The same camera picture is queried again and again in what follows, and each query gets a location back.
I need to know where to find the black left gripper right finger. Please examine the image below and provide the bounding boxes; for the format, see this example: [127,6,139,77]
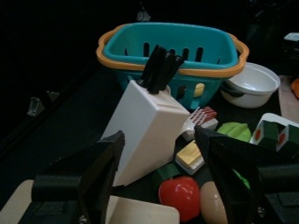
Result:
[192,125,299,224]

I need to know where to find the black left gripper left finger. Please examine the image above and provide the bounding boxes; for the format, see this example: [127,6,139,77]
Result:
[23,129,127,224]

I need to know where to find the light green toy lettuce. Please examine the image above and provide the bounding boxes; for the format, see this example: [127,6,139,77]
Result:
[216,122,252,144]

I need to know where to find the toy sushi roll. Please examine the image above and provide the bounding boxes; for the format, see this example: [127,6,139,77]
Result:
[275,124,299,158]
[254,120,290,151]

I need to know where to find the toy butter toast piece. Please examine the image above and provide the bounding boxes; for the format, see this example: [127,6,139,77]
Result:
[174,139,206,176]

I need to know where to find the beige toy egg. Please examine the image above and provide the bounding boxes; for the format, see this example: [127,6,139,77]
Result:
[199,180,230,224]

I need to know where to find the red toy tomato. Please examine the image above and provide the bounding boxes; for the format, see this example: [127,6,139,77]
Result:
[158,175,202,223]

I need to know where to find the white sushi tray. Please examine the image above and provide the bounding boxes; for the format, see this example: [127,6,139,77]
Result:
[248,112,299,147]

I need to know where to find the toy strawberry cake slice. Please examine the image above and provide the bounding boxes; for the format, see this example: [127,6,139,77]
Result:
[182,106,220,142]

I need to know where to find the white knife block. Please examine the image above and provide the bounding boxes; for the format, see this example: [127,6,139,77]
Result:
[99,80,192,187]

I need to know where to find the white toy pot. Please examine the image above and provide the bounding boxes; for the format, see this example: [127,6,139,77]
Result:
[219,61,282,109]

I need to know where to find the orange toy food piece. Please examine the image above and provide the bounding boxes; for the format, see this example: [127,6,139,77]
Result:
[290,78,299,100]

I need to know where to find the metal frame bracket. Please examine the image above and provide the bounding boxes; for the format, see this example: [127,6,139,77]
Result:
[25,96,45,118]
[135,8,152,23]
[45,90,61,102]

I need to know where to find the black handled toy knife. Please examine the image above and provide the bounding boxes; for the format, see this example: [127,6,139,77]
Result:
[136,44,168,89]
[150,49,176,95]
[163,55,187,88]

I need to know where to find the teal basket with orange handles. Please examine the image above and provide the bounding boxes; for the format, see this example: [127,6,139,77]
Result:
[96,22,250,111]

